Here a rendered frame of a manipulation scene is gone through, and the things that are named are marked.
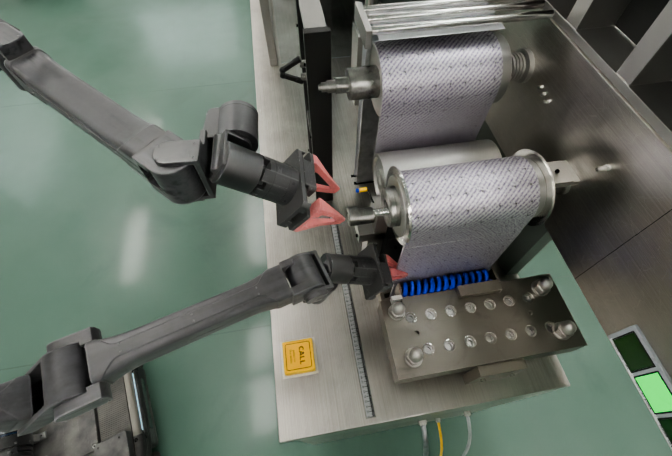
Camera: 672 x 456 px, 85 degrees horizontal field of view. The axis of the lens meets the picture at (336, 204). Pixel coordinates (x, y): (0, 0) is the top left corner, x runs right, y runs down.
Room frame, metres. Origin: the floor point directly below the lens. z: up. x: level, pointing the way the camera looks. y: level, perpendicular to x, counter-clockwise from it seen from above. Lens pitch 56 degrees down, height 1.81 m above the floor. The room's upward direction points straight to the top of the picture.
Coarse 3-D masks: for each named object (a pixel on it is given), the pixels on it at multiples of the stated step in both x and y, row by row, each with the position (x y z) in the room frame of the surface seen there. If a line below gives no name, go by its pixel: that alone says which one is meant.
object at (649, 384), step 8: (648, 376) 0.09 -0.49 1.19; (656, 376) 0.09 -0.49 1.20; (640, 384) 0.09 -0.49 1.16; (648, 384) 0.08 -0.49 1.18; (656, 384) 0.08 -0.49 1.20; (664, 384) 0.08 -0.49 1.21; (648, 392) 0.07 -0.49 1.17; (656, 392) 0.07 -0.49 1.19; (664, 392) 0.07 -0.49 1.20; (648, 400) 0.06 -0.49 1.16; (656, 400) 0.06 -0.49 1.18; (664, 400) 0.06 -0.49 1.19; (656, 408) 0.05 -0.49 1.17; (664, 408) 0.05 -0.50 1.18
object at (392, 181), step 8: (528, 160) 0.44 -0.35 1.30; (536, 168) 0.42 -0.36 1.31; (392, 176) 0.41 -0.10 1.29; (392, 184) 0.40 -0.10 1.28; (544, 184) 0.39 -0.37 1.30; (400, 192) 0.37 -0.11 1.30; (544, 192) 0.38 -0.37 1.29; (400, 200) 0.36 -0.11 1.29; (544, 200) 0.37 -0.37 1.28; (400, 232) 0.33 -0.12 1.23
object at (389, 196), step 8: (384, 192) 0.39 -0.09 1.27; (392, 192) 0.38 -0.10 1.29; (384, 200) 0.39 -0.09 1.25; (392, 200) 0.36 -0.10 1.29; (392, 208) 0.35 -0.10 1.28; (400, 208) 0.35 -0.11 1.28; (384, 216) 0.37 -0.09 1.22; (392, 216) 0.34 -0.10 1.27; (400, 216) 0.34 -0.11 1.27; (392, 224) 0.33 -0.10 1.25; (400, 224) 0.34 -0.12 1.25
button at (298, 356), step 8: (288, 344) 0.20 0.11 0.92; (296, 344) 0.20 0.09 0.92; (304, 344) 0.20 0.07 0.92; (312, 344) 0.21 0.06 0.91; (288, 352) 0.19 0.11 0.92; (296, 352) 0.19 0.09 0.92; (304, 352) 0.19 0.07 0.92; (312, 352) 0.19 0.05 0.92; (288, 360) 0.17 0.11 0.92; (296, 360) 0.17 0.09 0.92; (304, 360) 0.17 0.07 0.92; (312, 360) 0.17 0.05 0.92; (288, 368) 0.15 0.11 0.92; (296, 368) 0.15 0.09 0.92; (304, 368) 0.15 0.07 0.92; (312, 368) 0.15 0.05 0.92
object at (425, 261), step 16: (464, 240) 0.33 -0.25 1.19; (480, 240) 0.34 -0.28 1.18; (496, 240) 0.34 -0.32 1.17; (512, 240) 0.35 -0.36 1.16; (400, 256) 0.31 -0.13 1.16; (416, 256) 0.32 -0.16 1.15; (432, 256) 0.32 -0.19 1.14; (448, 256) 0.33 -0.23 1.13; (464, 256) 0.34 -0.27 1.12; (480, 256) 0.34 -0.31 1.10; (496, 256) 0.35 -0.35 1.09; (416, 272) 0.32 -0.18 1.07; (432, 272) 0.33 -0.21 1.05; (448, 272) 0.33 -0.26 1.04
